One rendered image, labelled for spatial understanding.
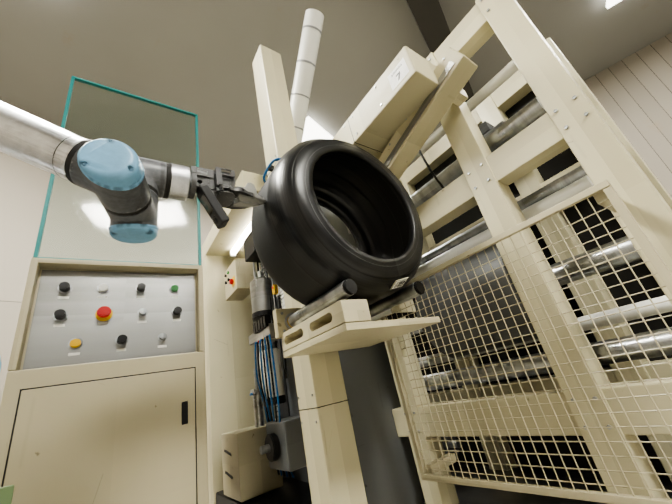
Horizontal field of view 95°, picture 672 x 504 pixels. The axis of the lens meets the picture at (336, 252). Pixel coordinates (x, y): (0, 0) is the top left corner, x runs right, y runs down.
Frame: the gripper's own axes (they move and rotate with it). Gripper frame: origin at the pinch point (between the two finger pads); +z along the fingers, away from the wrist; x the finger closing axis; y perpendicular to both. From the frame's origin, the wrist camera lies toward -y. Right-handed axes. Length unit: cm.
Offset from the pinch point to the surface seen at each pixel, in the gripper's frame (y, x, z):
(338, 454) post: -73, 25, 27
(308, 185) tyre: -0.6, -12.9, 8.9
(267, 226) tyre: -7.1, 1.2, 1.5
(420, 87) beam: 43, -33, 56
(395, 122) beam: 43, -16, 59
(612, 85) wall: 215, -76, 456
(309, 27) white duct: 149, 13, 53
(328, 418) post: -63, 25, 26
